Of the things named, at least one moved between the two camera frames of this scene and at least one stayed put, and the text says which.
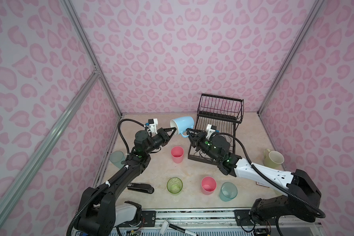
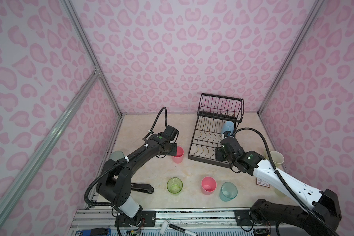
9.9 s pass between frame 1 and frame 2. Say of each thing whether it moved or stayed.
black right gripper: moved
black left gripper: moved
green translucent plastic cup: stayed
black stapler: stayed
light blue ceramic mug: moved
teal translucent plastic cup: stayed
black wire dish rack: stayed
